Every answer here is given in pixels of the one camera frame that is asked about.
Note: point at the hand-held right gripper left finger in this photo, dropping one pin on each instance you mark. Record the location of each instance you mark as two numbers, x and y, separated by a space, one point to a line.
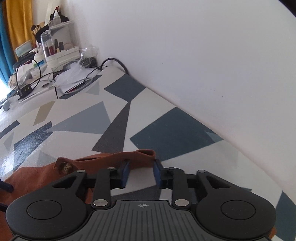
126 173

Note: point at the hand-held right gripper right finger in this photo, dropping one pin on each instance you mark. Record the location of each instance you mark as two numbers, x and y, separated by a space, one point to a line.
157 173

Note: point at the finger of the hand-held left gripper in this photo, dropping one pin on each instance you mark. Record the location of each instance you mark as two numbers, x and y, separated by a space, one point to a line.
5 186

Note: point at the brown knit garment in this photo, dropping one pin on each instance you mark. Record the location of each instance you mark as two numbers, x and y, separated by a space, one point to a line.
34 176

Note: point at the geometric patterned table mat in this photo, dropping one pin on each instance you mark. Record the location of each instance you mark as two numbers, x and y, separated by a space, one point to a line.
161 134

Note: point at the small grey-blue adapter cube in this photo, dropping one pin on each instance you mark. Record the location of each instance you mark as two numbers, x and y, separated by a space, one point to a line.
5 105

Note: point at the black charger adapter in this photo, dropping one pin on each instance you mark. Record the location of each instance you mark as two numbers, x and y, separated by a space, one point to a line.
24 90

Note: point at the white papers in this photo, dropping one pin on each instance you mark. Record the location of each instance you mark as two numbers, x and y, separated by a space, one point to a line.
69 76

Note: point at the clear bag with black plug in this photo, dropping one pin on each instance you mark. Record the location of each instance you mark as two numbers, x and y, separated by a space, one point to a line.
89 61

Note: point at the white lotion bottle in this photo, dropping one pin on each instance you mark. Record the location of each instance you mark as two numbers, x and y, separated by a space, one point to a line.
39 59

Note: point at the clear cosmetics organiser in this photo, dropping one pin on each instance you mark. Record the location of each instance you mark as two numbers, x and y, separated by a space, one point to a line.
60 58

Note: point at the blue curtain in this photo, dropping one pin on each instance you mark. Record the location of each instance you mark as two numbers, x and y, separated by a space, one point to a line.
4 46

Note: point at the white makeup brush holder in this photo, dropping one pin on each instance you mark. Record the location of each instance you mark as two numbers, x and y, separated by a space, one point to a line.
37 29

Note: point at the yellow curtain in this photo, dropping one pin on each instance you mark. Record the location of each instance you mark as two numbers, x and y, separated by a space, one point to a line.
20 23

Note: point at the small glass bottle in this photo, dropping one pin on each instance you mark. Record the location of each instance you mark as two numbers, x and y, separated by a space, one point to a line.
57 18

